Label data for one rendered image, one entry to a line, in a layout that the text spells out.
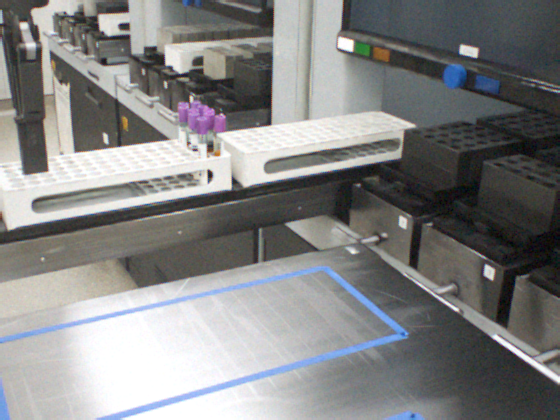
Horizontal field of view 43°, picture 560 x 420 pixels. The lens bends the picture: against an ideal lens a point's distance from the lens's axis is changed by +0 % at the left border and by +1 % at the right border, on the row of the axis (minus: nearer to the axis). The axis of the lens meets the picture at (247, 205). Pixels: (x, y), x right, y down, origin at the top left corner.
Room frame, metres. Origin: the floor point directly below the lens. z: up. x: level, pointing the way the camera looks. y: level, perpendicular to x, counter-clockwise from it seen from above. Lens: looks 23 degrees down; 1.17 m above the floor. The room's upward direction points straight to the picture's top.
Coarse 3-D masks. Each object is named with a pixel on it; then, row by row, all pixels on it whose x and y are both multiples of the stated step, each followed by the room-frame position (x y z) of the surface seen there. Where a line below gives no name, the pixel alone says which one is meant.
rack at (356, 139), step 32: (256, 128) 1.02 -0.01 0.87; (288, 128) 1.03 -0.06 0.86; (320, 128) 1.03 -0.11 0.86; (352, 128) 1.03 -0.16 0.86; (384, 128) 1.04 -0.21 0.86; (256, 160) 0.91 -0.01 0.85; (288, 160) 1.04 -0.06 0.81; (320, 160) 1.04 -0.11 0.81; (352, 160) 0.99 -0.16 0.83; (384, 160) 1.01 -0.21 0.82
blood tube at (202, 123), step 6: (198, 120) 0.88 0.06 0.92; (204, 120) 0.88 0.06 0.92; (198, 126) 0.88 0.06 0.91; (204, 126) 0.88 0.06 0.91; (198, 132) 0.88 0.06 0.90; (204, 132) 0.88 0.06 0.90; (198, 138) 0.88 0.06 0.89; (204, 138) 0.88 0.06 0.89; (198, 144) 0.88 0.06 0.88; (204, 144) 0.88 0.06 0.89; (198, 150) 0.89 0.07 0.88; (204, 150) 0.88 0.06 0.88; (204, 156) 0.88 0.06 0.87; (204, 174) 0.88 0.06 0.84; (204, 180) 0.88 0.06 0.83
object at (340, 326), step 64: (320, 256) 0.69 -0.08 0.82; (0, 320) 0.56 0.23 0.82; (64, 320) 0.56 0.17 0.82; (128, 320) 0.56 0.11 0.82; (192, 320) 0.56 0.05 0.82; (256, 320) 0.56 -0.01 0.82; (320, 320) 0.56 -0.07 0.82; (384, 320) 0.56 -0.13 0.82; (448, 320) 0.56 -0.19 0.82; (0, 384) 0.46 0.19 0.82; (64, 384) 0.46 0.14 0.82; (128, 384) 0.46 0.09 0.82; (192, 384) 0.46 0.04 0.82; (256, 384) 0.46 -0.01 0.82; (320, 384) 0.46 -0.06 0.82; (384, 384) 0.47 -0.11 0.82; (448, 384) 0.47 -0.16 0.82; (512, 384) 0.47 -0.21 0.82
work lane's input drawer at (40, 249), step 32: (224, 192) 0.88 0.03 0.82; (256, 192) 0.91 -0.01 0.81; (288, 192) 0.92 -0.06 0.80; (320, 192) 0.94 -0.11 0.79; (0, 224) 0.77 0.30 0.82; (64, 224) 0.78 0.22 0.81; (96, 224) 0.80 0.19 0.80; (128, 224) 0.81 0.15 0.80; (160, 224) 0.83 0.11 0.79; (192, 224) 0.85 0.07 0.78; (224, 224) 0.87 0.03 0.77; (256, 224) 0.89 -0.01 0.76; (0, 256) 0.74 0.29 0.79; (32, 256) 0.75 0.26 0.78; (64, 256) 0.77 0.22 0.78; (96, 256) 0.79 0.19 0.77
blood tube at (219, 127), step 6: (216, 120) 0.89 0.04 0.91; (222, 120) 0.89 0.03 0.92; (216, 126) 0.89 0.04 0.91; (222, 126) 0.89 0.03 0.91; (216, 132) 0.89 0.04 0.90; (222, 132) 0.89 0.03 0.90; (216, 138) 0.89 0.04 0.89; (222, 138) 0.89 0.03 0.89; (216, 144) 0.89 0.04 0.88; (222, 144) 0.89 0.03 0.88; (216, 150) 0.89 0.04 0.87; (222, 150) 0.89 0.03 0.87; (216, 156) 0.89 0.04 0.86
